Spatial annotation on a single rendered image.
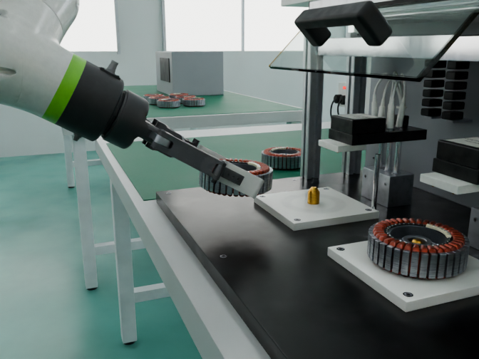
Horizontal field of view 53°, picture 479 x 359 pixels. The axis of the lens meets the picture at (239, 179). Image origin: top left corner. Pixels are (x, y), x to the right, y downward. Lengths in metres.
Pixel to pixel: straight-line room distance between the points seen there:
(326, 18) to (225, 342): 0.32
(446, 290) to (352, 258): 0.11
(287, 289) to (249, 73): 5.08
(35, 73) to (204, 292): 0.32
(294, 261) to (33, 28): 0.42
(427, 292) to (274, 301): 0.16
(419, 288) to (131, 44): 4.81
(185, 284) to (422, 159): 0.54
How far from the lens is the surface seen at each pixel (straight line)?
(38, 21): 0.66
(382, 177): 0.85
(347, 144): 0.79
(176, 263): 0.66
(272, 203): 0.80
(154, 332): 1.93
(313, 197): 0.79
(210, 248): 0.65
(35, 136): 5.21
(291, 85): 5.80
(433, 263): 0.57
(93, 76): 0.64
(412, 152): 0.99
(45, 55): 0.63
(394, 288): 0.55
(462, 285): 0.58
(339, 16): 0.43
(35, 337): 2.01
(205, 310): 0.55
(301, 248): 0.66
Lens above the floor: 1.03
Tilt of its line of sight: 15 degrees down
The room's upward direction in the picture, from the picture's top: straight up
